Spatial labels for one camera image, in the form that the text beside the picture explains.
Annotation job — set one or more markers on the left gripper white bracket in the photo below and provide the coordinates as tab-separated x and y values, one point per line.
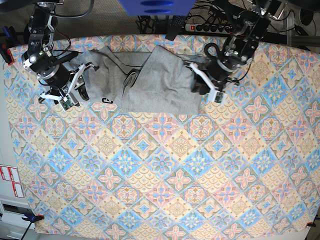
205	81

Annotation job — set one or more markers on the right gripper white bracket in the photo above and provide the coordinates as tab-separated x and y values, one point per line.
66	88

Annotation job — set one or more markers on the grey T-shirt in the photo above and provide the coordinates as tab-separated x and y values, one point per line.
151	82

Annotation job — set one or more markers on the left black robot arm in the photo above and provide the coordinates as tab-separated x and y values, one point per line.
249	27

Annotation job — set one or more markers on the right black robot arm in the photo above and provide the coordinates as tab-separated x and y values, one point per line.
49	69

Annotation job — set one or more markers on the black power strip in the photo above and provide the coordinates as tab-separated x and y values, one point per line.
208	28

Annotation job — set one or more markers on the patterned tile tablecloth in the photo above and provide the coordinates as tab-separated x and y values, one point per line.
246	168

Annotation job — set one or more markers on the red black clamp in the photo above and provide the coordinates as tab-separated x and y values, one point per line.
5	47

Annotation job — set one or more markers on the red white stickers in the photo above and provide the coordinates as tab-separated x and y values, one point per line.
10	176

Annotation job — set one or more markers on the blue box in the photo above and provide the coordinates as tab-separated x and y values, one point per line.
157	7

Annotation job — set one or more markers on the orange black clamp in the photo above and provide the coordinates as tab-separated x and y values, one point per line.
32	218

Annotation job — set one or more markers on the small orange clamp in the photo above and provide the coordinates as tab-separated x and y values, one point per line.
311	224

